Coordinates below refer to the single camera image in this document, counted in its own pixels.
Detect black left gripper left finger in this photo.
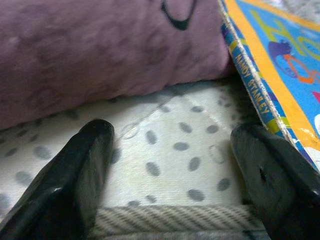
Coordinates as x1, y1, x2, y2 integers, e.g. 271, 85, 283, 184
0, 119, 116, 240

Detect blue yellow children's book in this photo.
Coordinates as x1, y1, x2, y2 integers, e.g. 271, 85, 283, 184
217, 0, 320, 173

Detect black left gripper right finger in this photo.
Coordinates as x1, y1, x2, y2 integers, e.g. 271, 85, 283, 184
229, 124, 320, 240

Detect white grey patterned mattress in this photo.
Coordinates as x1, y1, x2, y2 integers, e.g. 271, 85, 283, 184
0, 79, 271, 240

